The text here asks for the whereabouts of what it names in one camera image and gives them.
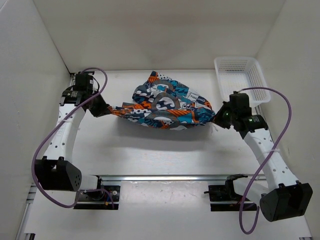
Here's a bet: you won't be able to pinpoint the colourful patterned shorts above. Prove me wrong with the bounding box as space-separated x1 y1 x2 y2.
108 71 216 131

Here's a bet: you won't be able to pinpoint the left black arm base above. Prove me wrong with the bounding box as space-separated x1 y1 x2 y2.
73 183 121 211

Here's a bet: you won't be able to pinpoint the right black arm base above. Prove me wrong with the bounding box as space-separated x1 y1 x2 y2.
204 185 242 212

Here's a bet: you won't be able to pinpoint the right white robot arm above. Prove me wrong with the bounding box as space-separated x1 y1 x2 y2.
213 91 313 222

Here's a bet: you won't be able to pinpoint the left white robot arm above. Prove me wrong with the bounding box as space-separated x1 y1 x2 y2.
33 70 110 200

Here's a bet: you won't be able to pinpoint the white plastic mesh basket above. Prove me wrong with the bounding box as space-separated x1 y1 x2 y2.
214 56 271 108

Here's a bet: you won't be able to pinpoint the aluminium front rail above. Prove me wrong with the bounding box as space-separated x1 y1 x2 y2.
97 174 266 183

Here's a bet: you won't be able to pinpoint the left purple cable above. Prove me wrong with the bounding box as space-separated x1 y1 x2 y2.
31 67 116 210

